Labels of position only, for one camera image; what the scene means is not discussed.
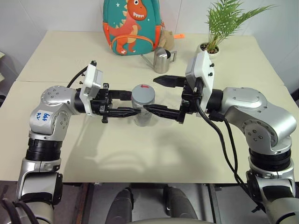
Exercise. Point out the green palm plant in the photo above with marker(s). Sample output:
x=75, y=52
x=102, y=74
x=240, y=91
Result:
x=222, y=21

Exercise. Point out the grey lidded jar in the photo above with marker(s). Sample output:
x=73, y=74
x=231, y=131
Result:
x=143, y=95

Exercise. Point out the clear jar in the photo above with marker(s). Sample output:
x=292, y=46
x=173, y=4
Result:
x=144, y=119

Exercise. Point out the white handwritten label sticker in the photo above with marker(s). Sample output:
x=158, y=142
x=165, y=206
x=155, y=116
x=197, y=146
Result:
x=43, y=115

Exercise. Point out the teal dinosaur backpack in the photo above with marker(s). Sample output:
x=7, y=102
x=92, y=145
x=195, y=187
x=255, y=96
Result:
x=130, y=28

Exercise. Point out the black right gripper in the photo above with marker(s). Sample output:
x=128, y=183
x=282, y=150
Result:
x=189, y=102

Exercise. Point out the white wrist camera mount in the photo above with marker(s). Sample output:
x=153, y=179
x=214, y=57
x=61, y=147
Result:
x=90, y=78
x=205, y=67

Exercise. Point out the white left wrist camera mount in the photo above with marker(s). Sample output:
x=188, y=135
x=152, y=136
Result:
x=90, y=78

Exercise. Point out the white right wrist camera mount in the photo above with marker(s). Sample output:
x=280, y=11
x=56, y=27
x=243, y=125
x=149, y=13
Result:
x=205, y=67

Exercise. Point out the dark rounded shape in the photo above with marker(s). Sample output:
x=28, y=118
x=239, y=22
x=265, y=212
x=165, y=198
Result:
x=180, y=205
x=122, y=205

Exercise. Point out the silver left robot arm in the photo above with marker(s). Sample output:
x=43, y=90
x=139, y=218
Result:
x=52, y=98

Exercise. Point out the orange plastic whistle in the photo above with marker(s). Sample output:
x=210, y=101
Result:
x=180, y=36

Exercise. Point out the white plant pot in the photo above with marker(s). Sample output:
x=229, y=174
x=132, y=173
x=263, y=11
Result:
x=213, y=54

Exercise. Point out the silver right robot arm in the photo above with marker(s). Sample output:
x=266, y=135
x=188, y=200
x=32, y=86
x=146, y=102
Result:
x=252, y=103

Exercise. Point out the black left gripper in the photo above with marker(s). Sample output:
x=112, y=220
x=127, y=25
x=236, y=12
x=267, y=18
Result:
x=102, y=102

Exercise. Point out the brown paper tag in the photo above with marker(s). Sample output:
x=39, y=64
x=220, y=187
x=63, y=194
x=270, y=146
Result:
x=168, y=38

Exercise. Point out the stainless steel watering can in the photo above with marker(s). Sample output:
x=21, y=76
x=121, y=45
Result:
x=161, y=63

